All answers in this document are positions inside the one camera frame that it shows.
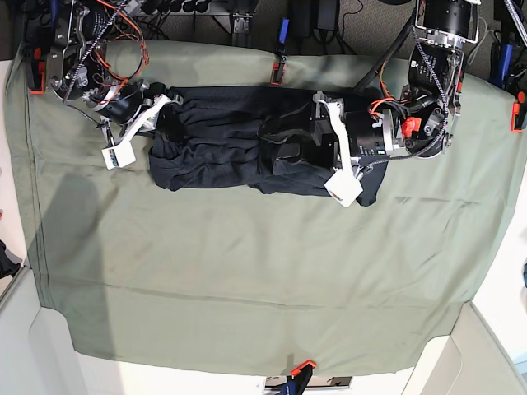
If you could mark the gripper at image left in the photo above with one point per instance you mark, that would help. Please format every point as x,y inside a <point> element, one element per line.
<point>124,106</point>

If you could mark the right orange clamp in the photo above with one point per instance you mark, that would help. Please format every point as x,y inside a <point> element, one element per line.
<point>518,113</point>

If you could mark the bottom blue orange clamp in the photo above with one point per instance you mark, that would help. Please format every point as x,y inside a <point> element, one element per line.
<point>297,381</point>

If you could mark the top left orange clamp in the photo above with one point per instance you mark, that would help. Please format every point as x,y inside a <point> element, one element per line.
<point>34,65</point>

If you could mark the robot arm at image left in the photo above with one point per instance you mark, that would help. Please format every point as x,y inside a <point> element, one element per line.
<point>77,69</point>

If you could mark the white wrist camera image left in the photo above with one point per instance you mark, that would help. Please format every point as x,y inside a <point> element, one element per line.
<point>118,156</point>

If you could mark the green table cloth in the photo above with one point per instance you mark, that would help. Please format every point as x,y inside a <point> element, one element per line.
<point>234,281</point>

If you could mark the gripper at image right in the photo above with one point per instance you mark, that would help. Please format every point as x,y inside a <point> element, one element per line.
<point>341,140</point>

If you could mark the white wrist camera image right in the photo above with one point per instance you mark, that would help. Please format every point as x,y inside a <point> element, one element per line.
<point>344,188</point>

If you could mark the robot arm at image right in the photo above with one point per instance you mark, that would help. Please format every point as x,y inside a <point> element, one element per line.
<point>428,105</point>

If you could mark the grey metal bracket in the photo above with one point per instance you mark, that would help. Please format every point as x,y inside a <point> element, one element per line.
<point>241,30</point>

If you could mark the dark navy long-sleeve shirt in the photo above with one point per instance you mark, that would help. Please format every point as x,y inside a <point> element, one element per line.
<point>221,148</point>

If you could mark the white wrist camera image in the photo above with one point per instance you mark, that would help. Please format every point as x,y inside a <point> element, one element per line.
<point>344,188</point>
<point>118,156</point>

